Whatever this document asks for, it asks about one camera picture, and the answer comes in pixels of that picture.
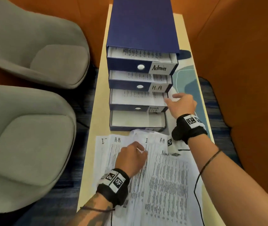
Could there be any person's right hand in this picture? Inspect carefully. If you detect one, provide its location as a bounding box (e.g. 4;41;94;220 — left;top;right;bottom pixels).
164;93;198;120

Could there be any person's left hand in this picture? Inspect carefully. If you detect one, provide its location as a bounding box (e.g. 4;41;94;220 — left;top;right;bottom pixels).
115;142;148;179

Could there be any single printed document page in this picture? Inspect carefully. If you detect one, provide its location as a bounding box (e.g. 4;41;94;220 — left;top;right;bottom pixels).
125;129;168;163

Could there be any blue drawer with small label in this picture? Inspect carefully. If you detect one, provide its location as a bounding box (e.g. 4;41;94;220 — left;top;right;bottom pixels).
109;88;170;113

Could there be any person's right forearm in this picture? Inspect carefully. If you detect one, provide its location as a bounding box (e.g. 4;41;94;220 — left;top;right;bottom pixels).
187;133;268;226

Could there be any person's left forearm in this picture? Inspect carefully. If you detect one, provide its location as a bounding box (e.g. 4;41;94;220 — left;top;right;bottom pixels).
66;193;116;226

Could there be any blue and white table mat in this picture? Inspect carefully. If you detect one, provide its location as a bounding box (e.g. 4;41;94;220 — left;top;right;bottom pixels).
166;50;212;140

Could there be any blue drawer without label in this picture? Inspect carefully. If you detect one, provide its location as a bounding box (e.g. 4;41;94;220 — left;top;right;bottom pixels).
109;110;167;132

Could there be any pile of printed paper sheets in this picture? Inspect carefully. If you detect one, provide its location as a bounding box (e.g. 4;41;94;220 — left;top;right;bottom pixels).
94;129;205;226

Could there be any printed paper in drawer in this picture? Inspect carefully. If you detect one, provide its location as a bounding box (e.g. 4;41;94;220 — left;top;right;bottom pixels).
111;47;177;63
110;71;172;83
110;89;169;107

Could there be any blue drawer with short label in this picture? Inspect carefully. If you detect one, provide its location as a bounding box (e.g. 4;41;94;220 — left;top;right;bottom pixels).
108;70;174;93

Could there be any blue drawer with large label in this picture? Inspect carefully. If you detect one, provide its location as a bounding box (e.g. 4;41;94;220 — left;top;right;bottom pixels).
106;46;179;76

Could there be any blue drawer cabinet shell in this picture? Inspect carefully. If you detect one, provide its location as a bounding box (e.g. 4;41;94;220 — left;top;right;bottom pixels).
106;0;180;56

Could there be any grey upholstered armchair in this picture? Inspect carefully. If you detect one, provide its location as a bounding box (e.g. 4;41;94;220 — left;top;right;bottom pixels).
0;85;77;213
0;0;91;90

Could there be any black wrist camera band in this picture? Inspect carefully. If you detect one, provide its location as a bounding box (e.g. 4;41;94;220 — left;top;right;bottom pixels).
96;168;130;208
167;114;209;158

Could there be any thin black thread bracelet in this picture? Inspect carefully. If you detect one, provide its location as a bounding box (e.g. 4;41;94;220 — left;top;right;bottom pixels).
199;150;222;175
79;206;116;213

